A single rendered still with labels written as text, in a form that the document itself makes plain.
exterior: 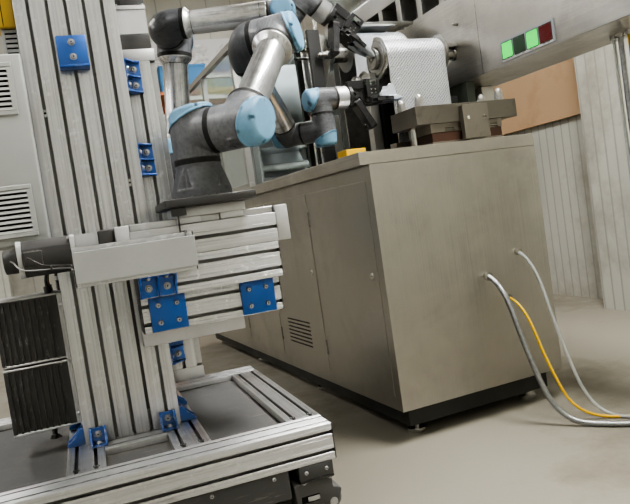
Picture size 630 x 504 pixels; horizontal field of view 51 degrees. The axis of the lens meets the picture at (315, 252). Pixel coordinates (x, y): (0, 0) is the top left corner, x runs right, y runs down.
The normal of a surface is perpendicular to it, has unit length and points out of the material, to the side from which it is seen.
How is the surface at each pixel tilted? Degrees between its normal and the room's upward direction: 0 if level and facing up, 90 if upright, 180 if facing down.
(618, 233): 90
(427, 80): 90
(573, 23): 90
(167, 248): 90
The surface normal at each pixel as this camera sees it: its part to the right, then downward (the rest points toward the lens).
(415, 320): 0.39, 0.00
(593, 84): -0.94, 0.15
